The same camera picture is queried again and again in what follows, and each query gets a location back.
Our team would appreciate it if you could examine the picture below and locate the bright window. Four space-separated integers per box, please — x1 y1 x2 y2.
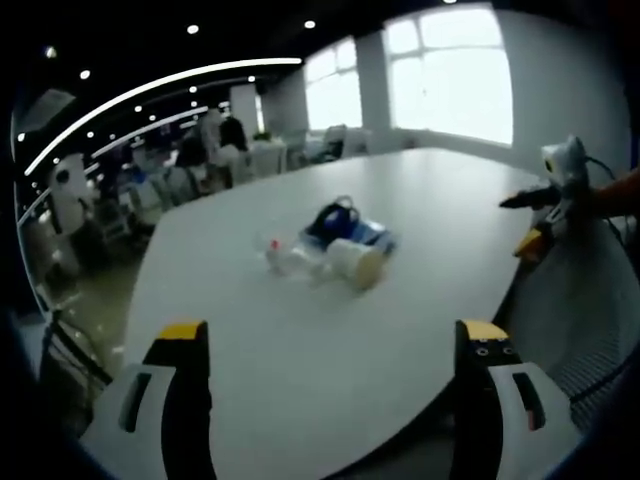
303 37 364 132
384 8 515 146

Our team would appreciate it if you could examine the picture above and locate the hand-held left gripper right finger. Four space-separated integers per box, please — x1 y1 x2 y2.
448 319 584 480

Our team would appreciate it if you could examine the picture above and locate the long ceiling light strip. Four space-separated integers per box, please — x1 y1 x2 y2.
23 57 304 177

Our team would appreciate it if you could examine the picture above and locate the white office chair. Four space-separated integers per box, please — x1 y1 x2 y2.
319 123 349 162

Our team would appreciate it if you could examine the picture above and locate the blue and black headset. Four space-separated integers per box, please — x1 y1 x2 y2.
310 195 361 240

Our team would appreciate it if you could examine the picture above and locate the blue and white packet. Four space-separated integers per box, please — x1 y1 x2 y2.
298 217 398 257

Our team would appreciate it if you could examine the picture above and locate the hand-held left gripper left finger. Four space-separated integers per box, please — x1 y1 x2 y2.
79 320 218 480

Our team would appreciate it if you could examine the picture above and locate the white cylindrical container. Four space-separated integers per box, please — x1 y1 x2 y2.
325 238 386 291

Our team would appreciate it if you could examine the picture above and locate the white table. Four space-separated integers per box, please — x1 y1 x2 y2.
122 146 556 480

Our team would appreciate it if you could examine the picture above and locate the clear plastic wrapper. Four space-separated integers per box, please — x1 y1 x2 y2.
257 232 334 287

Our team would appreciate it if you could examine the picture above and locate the black cable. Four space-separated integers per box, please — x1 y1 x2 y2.
584 155 619 182

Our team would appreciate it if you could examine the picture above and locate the small red-capped white bottle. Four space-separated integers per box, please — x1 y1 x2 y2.
264 238 290 275

